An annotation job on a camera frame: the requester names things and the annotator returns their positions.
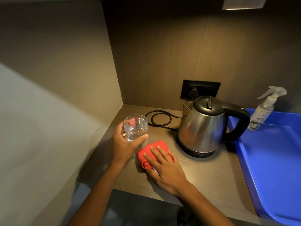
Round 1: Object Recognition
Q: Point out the blue plastic tray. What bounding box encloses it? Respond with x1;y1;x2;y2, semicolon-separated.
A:
227;108;301;226

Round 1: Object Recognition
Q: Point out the recessed ceiling light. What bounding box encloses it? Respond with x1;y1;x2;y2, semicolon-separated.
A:
222;0;268;10

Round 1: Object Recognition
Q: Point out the black wall socket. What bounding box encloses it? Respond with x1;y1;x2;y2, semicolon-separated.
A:
180;80;221;100

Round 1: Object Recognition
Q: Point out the black power cable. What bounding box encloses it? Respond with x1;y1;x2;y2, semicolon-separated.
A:
144;110;183;131

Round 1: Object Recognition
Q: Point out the person's left hand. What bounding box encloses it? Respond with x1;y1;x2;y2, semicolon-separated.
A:
110;121;149;166

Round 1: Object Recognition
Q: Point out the person's right forearm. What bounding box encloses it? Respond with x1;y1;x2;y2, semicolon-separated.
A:
178;182;236;226

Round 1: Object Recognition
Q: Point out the stainless steel electric kettle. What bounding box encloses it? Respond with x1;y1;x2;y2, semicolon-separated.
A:
177;96;251;154

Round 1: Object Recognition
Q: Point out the clear spray bottle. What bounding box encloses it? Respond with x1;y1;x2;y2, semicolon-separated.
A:
247;86;288;132

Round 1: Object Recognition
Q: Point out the black kettle base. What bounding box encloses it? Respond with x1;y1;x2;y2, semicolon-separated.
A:
177;137;218;159

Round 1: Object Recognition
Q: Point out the person's left forearm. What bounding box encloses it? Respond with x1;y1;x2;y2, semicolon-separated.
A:
66;159;125;226

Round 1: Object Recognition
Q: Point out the clear drinking glass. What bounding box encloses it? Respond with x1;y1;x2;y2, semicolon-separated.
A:
123;114;148;149

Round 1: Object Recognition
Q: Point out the red cleaning cloth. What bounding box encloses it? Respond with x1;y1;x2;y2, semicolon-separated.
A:
136;140;174;170

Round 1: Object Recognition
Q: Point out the person's right hand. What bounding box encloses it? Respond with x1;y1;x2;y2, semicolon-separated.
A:
143;145;191;197

